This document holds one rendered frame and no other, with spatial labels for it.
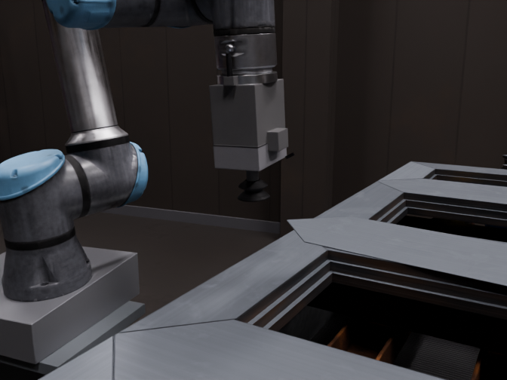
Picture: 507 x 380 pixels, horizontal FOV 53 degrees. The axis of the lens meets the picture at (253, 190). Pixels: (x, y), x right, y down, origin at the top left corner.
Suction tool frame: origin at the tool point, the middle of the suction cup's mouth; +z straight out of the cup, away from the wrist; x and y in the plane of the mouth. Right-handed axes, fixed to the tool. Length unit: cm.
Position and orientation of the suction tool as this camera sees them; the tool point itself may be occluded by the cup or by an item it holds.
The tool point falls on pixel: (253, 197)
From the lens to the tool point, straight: 68.3
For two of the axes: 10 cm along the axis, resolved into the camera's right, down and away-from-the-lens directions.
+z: 0.5, 9.6, 2.8
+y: 4.5, -2.7, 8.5
